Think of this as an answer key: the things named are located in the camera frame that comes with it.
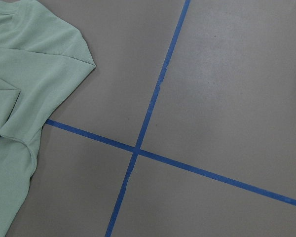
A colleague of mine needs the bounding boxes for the blue tape grid lines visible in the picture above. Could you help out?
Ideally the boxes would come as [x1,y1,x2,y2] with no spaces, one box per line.
[52,0,296,237]

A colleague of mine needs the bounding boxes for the light green long-sleeve shirt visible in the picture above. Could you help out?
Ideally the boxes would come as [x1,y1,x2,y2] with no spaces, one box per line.
[0,0,96,237]

